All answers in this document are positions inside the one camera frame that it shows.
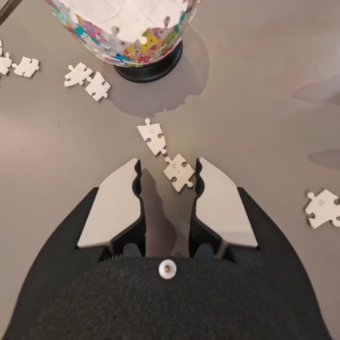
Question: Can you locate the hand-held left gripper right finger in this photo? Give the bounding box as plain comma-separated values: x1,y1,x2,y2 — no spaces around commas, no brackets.
188,157,259,257

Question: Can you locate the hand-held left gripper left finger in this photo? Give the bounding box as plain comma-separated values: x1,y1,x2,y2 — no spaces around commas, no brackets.
77,158,147,257

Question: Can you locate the colourful puzzle ball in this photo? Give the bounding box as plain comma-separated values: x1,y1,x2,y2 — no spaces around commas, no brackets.
44,0,199,68

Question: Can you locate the black ball stand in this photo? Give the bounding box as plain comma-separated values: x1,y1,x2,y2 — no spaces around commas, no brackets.
113,40,184,83

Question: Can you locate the strip of joined puzzle pieces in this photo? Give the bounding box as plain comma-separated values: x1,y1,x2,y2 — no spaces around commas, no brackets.
0,52,13,76

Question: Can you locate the black table edge strip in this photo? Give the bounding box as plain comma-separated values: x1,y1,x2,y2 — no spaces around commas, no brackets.
0,0,24,27

